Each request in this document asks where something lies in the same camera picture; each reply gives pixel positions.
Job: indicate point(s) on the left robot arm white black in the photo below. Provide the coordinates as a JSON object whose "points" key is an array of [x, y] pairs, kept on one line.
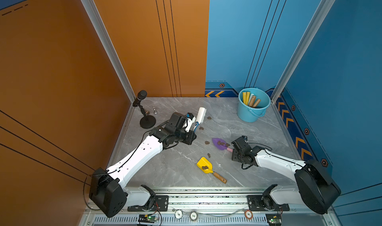
{"points": [[109, 189]]}

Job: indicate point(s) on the black microphone on stand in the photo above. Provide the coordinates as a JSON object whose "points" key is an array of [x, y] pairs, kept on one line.
{"points": [[147, 121]]}

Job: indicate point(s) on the light green trowel wooden handle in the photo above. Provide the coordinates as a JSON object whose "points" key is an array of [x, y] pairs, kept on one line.
{"points": [[256, 103]]}

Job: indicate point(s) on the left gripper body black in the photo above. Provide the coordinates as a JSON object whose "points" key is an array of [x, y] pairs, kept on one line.
{"points": [[181, 131]]}

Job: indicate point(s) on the green pointed shovel wooden handle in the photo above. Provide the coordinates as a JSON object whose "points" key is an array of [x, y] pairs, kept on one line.
{"points": [[252, 101]]}

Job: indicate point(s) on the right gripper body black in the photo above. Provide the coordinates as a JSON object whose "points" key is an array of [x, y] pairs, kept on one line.
{"points": [[237, 157]]}

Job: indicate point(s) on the green leaf trowel yellow handle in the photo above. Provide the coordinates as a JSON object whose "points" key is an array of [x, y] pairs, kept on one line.
{"points": [[248, 96]]}

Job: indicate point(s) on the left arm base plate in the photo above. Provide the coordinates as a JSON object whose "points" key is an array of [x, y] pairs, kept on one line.
{"points": [[159, 202]]}

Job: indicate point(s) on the turquoise plastic bucket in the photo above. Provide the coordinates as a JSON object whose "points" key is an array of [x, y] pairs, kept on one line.
{"points": [[249, 114]]}

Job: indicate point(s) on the white round sticker left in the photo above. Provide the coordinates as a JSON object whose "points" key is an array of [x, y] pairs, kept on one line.
{"points": [[178, 214]]}

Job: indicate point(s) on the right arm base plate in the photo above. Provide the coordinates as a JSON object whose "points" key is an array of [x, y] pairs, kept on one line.
{"points": [[264, 203]]}

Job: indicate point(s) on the purple trowel pink handle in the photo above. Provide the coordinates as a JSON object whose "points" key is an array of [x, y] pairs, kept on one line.
{"points": [[221, 144]]}

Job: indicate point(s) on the green circuit board right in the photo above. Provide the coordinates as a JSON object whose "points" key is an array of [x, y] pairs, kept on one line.
{"points": [[274, 220]]}

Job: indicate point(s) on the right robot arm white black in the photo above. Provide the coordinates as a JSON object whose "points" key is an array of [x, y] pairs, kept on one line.
{"points": [[313, 186]]}

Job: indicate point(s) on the green circuit board left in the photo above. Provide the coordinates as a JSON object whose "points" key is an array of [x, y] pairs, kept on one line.
{"points": [[147, 219]]}

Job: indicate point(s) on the scrub brush blue white handle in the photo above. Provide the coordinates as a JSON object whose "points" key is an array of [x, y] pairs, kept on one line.
{"points": [[200, 118]]}

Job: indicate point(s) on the yellow scoop wooden handle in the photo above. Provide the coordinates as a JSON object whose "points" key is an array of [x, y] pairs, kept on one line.
{"points": [[205, 166]]}

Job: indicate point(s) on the white round sticker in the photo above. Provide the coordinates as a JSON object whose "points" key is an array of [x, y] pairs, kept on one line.
{"points": [[178, 214], [193, 216]]}

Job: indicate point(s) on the light blue scoop trowel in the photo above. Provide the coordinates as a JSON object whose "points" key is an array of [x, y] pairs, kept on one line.
{"points": [[250, 96]]}

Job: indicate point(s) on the white round sticker middle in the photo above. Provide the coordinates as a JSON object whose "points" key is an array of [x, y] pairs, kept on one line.
{"points": [[193, 216]]}

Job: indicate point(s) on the red rimmed round sticker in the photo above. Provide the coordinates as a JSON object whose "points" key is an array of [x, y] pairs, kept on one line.
{"points": [[248, 214]]}

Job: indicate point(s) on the green circuit board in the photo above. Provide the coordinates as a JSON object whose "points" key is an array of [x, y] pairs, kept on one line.
{"points": [[274, 220], [147, 219]]}

